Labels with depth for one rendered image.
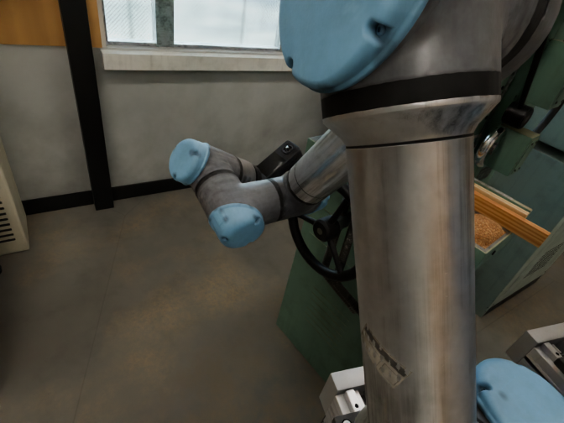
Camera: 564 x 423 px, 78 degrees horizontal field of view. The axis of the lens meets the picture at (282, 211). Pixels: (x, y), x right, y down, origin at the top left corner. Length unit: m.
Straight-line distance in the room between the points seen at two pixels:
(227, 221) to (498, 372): 0.37
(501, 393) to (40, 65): 1.93
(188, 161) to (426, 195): 0.42
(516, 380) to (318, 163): 0.34
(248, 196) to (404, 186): 0.35
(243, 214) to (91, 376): 1.17
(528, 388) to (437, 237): 0.27
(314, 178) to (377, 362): 0.30
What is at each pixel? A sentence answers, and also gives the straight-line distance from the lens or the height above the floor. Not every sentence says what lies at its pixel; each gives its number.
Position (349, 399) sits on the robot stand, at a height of 0.77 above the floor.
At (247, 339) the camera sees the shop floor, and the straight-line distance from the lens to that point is 1.62.
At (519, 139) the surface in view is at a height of 1.06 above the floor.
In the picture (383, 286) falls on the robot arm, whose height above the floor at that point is 1.19.
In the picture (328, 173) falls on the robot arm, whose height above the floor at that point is 1.12.
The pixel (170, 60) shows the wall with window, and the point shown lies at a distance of 1.99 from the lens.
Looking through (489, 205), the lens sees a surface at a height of 0.93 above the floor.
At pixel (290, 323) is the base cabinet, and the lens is 1.58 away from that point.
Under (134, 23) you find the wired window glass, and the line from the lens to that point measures 2.05.
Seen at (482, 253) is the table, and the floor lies 0.90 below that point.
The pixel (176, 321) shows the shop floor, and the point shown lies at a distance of 1.67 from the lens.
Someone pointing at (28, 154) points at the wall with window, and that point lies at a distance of 2.14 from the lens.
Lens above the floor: 1.36
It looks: 36 degrees down
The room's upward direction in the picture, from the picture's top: 12 degrees clockwise
